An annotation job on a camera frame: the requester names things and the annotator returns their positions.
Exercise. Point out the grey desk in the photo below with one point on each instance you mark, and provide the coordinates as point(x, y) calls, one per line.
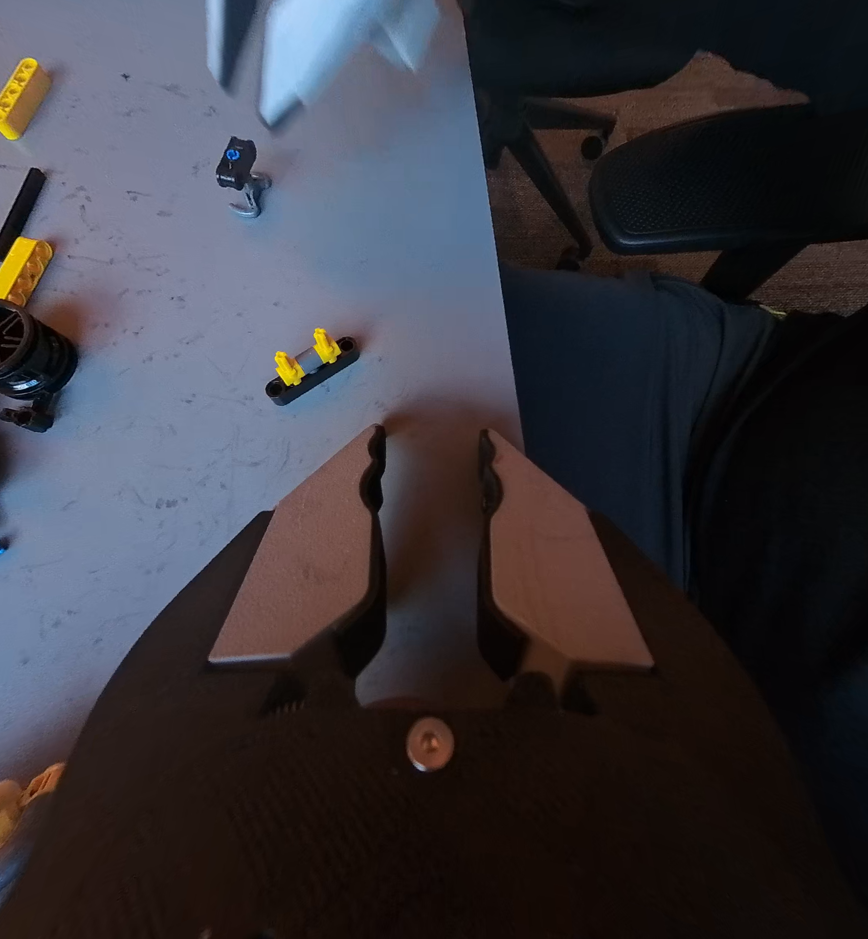
point(184, 477)

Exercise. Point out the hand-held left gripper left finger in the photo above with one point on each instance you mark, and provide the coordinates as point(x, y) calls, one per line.
point(302, 579)

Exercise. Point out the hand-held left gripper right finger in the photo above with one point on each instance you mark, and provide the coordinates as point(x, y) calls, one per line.
point(566, 579)

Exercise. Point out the long yellow holed beam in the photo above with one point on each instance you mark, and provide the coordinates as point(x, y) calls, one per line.
point(19, 271)

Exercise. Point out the black beam with yellow pins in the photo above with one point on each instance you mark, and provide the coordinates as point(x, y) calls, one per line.
point(287, 392)

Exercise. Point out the person's leg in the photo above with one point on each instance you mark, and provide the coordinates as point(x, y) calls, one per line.
point(602, 403)

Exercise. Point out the short yellow holed beam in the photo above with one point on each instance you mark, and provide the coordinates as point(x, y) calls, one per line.
point(19, 97)

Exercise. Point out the yellow toy vehicle assembly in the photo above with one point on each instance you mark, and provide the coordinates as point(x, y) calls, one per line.
point(1, 807)

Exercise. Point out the black office chair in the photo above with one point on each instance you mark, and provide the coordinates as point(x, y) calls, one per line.
point(591, 147)

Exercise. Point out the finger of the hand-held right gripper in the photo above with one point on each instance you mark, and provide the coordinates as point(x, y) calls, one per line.
point(316, 44)
point(230, 37)

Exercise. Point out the dark grey claw connector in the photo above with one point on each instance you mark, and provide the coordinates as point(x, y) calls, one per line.
point(254, 202)

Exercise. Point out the black axle rod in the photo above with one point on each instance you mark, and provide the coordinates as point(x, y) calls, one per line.
point(17, 214)

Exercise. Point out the black angled connector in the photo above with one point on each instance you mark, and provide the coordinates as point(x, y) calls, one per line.
point(30, 417)

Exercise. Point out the black spoked wheel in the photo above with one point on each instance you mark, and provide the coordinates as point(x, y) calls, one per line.
point(8, 345)

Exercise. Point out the short black holed beam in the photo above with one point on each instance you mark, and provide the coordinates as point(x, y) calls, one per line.
point(225, 174)

